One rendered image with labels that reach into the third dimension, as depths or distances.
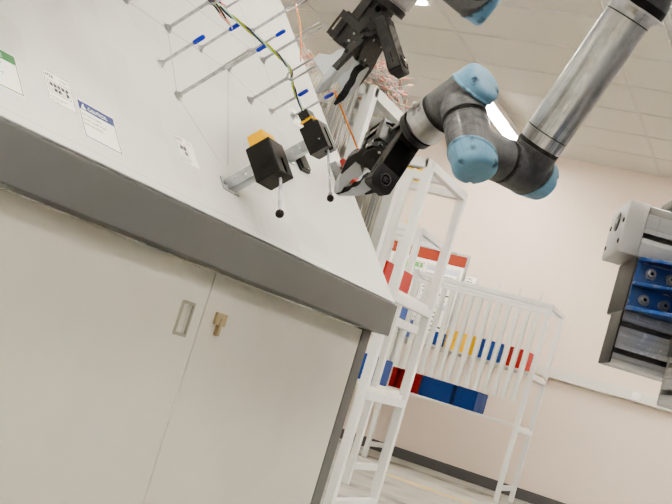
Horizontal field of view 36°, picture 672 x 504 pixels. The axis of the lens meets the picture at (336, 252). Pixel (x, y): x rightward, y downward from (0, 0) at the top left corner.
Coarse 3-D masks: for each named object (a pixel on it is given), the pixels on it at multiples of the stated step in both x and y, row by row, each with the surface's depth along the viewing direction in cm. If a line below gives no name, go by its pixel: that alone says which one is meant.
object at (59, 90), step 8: (48, 72) 127; (48, 80) 126; (56, 80) 128; (64, 80) 130; (48, 88) 125; (56, 88) 127; (64, 88) 129; (56, 96) 126; (64, 96) 128; (72, 96) 130; (64, 104) 127; (72, 104) 129
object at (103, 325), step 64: (0, 192) 120; (0, 256) 122; (64, 256) 131; (128, 256) 141; (0, 320) 124; (64, 320) 133; (128, 320) 144; (192, 320) 157; (0, 384) 126; (64, 384) 136; (128, 384) 147; (0, 448) 128; (64, 448) 138; (128, 448) 150
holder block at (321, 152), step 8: (304, 128) 190; (312, 128) 189; (320, 128) 188; (304, 136) 189; (312, 136) 189; (320, 136) 188; (328, 136) 190; (312, 144) 189; (320, 144) 188; (328, 144) 188; (312, 152) 188; (320, 152) 189
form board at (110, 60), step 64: (0, 0) 125; (64, 0) 140; (192, 0) 186; (256, 0) 223; (64, 64) 132; (128, 64) 149; (192, 64) 172; (256, 64) 202; (64, 128) 124; (128, 128) 140; (192, 128) 159; (256, 128) 185; (192, 192) 148; (256, 192) 171; (320, 192) 201; (320, 256) 184
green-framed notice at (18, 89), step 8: (0, 56) 119; (8, 56) 120; (0, 64) 118; (8, 64) 120; (16, 64) 121; (0, 72) 117; (8, 72) 119; (16, 72) 120; (0, 80) 116; (8, 80) 118; (16, 80) 120; (8, 88) 117; (16, 88) 119; (24, 96) 120
